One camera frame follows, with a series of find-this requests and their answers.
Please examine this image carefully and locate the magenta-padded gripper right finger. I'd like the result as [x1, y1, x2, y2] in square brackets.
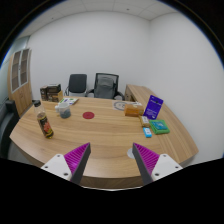
[132, 142, 184, 186]

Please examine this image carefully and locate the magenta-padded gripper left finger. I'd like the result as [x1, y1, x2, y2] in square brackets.
[40, 142, 92, 185]

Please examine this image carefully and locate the clear bottle with black cap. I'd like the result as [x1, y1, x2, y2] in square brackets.
[33, 99, 55, 140]

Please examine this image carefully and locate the small blue box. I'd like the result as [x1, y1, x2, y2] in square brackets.
[142, 126, 153, 139]

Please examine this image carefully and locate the green flat box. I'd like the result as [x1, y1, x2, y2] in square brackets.
[148, 119, 171, 136]

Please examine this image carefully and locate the small tan box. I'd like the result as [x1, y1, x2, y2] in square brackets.
[139, 115, 151, 128]

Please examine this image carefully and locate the flat round red coaster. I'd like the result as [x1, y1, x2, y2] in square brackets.
[82, 111, 95, 120]

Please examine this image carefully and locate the white and grey mug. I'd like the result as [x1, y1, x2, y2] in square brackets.
[54, 101, 72, 119]

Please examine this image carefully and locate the orange box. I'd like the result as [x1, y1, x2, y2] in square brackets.
[124, 103, 145, 118]

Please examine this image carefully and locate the purple standing card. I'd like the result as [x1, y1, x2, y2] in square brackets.
[143, 94, 165, 120]

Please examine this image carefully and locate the white sticker sheet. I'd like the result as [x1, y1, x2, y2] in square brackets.
[59, 96, 80, 106]

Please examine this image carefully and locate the tan cardboard box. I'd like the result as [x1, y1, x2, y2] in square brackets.
[46, 90, 64, 103]

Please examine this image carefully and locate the wooden side desk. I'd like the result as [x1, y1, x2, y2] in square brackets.
[124, 83, 158, 108]

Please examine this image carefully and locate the small dark brown box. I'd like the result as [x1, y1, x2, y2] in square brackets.
[39, 85, 49, 102]

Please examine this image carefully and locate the large dark brown box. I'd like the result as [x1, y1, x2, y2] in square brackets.
[46, 83, 63, 94]

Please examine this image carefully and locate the black sofa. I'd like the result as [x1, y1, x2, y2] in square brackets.
[0, 99, 21, 159]

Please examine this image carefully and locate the black mesh office chair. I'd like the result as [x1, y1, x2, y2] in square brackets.
[85, 72, 125, 101]

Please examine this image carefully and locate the wooden shelf cabinet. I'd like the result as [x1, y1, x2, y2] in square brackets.
[7, 48, 34, 118]

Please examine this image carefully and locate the white round cable grommet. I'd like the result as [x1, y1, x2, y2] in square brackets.
[126, 147, 136, 160]

